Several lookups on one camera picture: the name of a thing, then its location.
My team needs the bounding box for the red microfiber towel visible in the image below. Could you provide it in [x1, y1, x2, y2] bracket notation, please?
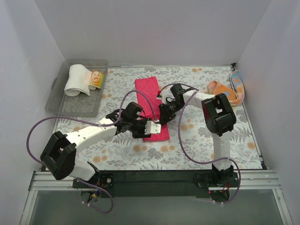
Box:
[135, 76, 170, 142]

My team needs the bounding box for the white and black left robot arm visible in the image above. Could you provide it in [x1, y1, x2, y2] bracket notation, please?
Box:
[40, 102, 160, 188]

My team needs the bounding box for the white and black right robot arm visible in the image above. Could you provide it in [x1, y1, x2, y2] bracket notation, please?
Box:
[158, 83, 236, 191]

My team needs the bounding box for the orange patterned rolled towel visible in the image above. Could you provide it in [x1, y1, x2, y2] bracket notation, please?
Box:
[88, 70, 105, 90]

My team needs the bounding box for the clear grey plastic tray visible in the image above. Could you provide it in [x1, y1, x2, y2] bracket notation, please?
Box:
[45, 59, 109, 117]

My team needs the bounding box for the white rolled towel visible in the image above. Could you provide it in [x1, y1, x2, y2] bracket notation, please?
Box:
[64, 64, 92, 97]

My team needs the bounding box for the orange blue patterned towel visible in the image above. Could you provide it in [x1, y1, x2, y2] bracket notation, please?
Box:
[207, 70, 245, 107]

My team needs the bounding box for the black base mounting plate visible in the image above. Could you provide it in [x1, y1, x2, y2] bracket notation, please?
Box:
[72, 170, 239, 198]

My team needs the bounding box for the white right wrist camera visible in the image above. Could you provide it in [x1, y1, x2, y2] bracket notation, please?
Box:
[156, 90, 167, 104]

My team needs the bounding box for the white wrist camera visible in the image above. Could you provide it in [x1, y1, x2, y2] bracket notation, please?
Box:
[156, 90, 167, 104]
[144, 120, 161, 135]

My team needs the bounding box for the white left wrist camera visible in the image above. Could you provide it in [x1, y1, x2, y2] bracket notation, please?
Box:
[144, 120, 161, 135]

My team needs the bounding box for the aluminium frame rail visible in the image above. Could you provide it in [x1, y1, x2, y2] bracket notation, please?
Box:
[29, 170, 282, 190]

